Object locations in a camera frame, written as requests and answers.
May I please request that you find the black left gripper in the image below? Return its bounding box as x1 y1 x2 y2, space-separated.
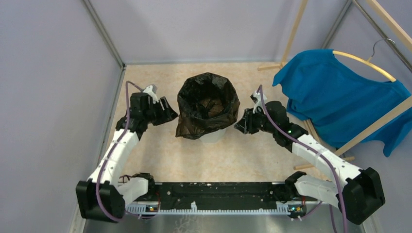
143 96 178 126

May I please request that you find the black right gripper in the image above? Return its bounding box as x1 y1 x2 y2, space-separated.
234 106 276 134

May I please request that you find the blue t-shirt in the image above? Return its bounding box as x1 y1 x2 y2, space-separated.
273 50 411 148

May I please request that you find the wooden clothes hanger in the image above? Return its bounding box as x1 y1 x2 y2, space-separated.
332 38 396 83

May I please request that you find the wooden clothes rack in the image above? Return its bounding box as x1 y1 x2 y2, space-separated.
257 0 412 170

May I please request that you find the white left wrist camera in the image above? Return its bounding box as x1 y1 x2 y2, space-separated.
142 84 159 104

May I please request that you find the white translucent trash bin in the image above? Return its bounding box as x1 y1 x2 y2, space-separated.
199 129 226 143

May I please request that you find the black plastic trash bag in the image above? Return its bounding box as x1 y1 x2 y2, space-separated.
175 72 240 140

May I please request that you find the white slotted cable duct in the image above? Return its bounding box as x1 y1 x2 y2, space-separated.
126 202 291 215

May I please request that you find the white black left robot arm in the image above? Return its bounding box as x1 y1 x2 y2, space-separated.
76 92 178 223

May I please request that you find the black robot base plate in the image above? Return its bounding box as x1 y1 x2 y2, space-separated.
135 182 310 210

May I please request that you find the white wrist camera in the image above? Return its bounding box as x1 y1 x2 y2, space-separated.
142 84 159 104
250 91 267 114

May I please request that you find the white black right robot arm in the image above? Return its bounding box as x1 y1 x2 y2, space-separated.
234 101 385 225

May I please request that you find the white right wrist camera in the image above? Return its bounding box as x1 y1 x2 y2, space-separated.
250 91 267 114

